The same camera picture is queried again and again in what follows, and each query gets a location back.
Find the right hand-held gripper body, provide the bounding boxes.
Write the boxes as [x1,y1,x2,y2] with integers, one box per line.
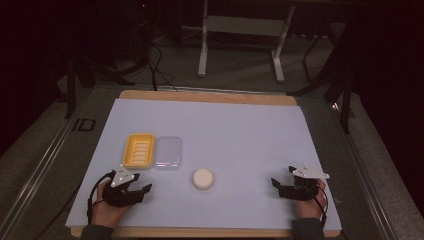
[279,162,331,202]

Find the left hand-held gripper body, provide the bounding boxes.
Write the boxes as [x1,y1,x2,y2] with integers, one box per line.
[101,165,146,208]

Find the person's right hand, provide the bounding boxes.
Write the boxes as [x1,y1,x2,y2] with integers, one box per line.
[293,178,329,221]

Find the person's left hand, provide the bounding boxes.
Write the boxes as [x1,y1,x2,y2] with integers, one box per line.
[90,178,135,230]

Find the yellow soap dish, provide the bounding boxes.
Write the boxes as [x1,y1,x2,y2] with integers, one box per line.
[121,132,156,170]

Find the clear plastic container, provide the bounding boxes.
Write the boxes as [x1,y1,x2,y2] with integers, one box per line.
[153,135,183,169]

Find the round white soap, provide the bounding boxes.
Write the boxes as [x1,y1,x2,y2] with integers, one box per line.
[191,167,215,191]

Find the pale blue table mat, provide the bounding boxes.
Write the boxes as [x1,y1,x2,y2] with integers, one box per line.
[64,98,343,233]

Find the black tripod stand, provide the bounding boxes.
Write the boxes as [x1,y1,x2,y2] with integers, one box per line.
[287,19,355,135]

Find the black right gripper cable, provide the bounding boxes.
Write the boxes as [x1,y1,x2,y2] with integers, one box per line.
[299,183,330,228]

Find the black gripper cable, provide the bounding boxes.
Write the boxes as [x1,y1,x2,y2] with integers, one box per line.
[86,170,117,225]
[299,183,330,228]

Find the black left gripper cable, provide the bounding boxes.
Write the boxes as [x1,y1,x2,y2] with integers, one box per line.
[86,170,117,225]

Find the metal floor rail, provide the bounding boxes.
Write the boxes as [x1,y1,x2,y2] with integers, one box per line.
[328,101,399,240]
[0,89,93,240]

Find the black floor cables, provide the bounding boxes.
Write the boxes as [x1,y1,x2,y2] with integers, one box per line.
[145,42,180,93]

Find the white metal table frame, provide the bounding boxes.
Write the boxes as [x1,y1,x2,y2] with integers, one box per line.
[197,0,297,84]

